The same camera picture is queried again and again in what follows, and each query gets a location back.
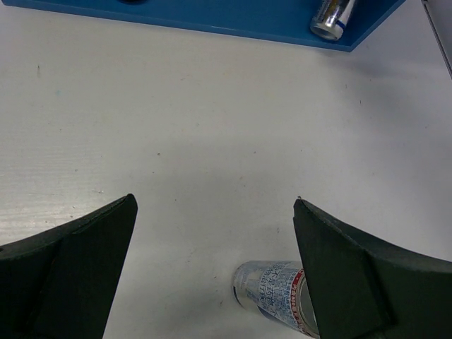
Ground aluminium side rail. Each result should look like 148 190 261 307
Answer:
422 0 452 74

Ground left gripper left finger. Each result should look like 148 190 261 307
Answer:
1 194 138 338

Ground red bull can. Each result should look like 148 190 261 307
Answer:
232 261 320 338
310 0 357 41

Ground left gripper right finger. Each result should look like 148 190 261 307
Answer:
293 198 451 338

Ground blue and yellow shelf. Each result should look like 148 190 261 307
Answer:
5 0 402 52

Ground black yellow can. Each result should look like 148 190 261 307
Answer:
121 0 146 5

